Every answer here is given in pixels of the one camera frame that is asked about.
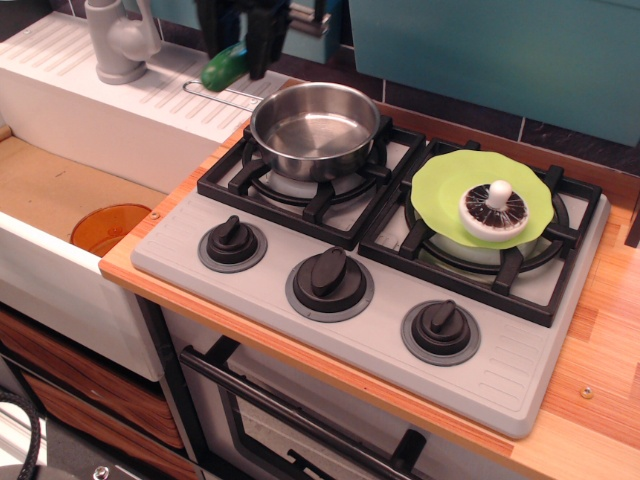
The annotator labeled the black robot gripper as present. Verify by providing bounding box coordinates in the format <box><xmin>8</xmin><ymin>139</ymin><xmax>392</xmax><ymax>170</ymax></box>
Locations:
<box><xmin>196</xmin><ymin>0</ymin><xmax>331</xmax><ymax>80</ymax></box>

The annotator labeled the green toy pickle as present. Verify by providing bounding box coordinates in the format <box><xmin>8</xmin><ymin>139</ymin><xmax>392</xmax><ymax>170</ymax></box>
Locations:
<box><xmin>200</xmin><ymin>42</ymin><xmax>249</xmax><ymax>92</ymax></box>

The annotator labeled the white brown toy mushroom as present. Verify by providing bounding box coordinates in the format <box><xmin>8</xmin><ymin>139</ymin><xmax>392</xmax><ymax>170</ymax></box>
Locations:
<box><xmin>458</xmin><ymin>180</ymin><xmax>529</xmax><ymax>243</ymax></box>

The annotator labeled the stainless steel pot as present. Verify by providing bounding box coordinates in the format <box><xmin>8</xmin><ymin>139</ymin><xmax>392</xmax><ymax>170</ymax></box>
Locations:
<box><xmin>182</xmin><ymin>80</ymin><xmax>381</xmax><ymax>183</ymax></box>

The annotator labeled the black left stove knob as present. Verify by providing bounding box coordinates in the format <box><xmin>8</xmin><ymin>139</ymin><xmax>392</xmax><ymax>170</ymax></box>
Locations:
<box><xmin>198</xmin><ymin>215</ymin><xmax>268</xmax><ymax>274</ymax></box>

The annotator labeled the black stove knob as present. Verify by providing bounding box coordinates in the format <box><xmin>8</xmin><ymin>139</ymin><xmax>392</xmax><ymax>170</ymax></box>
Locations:
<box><xmin>198</xmin><ymin>215</ymin><xmax>268</xmax><ymax>274</ymax></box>
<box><xmin>401</xmin><ymin>300</ymin><xmax>481</xmax><ymax>367</ymax></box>
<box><xmin>285</xmin><ymin>247</ymin><xmax>375</xmax><ymax>323</ymax></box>

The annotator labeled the light green plate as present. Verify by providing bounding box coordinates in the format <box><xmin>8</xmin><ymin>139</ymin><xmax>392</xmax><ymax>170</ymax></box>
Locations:
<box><xmin>410</xmin><ymin>150</ymin><xmax>554</xmax><ymax>250</ymax></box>

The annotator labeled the black middle stove knob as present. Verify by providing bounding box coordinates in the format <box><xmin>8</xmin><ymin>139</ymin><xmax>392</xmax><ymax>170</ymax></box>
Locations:
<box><xmin>285</xmin><ymin>247</ymin><xmax>375</xmax><ymax>323</ymax></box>

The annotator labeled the grey toy stove top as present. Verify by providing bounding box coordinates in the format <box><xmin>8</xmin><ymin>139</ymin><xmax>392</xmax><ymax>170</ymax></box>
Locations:
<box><xmin>130</xmin><ymin>119</ymin><xmax>612</xmax><ymax>441</ymax></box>

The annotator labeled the black right stove knob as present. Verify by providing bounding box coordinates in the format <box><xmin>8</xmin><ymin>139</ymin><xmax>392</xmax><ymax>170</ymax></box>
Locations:
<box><xmin>401</xmin><ymin>300</ymin><xmax>481</xmax><ymax>367</ymax></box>

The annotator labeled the grey toy faucet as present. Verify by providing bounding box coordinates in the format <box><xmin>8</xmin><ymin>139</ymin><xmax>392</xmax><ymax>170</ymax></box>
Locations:
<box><xmin>85</xmin><ymin>0</ymin><xmax>161</xmax><ymax>85</ymax></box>

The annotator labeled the black left burner grate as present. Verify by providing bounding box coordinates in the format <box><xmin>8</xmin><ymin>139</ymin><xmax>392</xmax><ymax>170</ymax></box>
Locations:
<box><xmin>197</xmin><ymin>116</ymin><xmax>427</xmax><ymax>250</ymax></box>

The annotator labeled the black burner grate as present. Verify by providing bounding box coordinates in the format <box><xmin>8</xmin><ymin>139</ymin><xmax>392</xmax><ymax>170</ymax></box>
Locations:
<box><xmin>197</xmin><ymin>116</ymin><xmax>427</xmax><ymax>250</ymax></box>
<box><xmin>358</xmin><ymin>140</ymin><xmax>609</xmax><ymax>327</ymax></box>

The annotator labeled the white toy sink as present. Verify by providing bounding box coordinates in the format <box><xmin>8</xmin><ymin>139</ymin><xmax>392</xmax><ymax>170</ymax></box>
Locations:
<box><xmin>1</xmin><ymin>13</ymin><xmax>285</xmax><ymax>381</ymax></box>

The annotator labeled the black right burner grate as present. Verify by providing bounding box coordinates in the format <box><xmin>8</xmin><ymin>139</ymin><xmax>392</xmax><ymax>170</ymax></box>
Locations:
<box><xmin>358</xmin><ymin>140</ymin><xmax>609</xmax><ymax>327</ymax></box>

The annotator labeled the wood grain drawer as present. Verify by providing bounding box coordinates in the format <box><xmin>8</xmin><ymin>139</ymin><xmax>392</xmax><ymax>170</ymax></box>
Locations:
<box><xmin>1</xmin><ymin>305</ymin><xmax>197</xmax><ymax>479</ymax></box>

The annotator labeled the toy oven door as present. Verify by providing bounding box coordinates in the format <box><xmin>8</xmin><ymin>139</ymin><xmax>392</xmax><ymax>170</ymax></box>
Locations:
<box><xmin>162</xmin><ymin>309</ymin><xmax>519</xmax><ymax>479</ymax></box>

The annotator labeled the black oven door handle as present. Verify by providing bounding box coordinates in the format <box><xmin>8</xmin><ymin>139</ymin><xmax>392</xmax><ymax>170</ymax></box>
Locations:
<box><xmin>179</xmin><ymin>346</ymin><xmax>426</xmax><ymax>479</ymax></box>

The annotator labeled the black braided cable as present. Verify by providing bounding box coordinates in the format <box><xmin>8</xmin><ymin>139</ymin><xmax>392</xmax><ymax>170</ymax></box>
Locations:
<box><xmin>0</xmin><ymin>389</ymin><xmax>42</xmax><ymax>480</ymax></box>

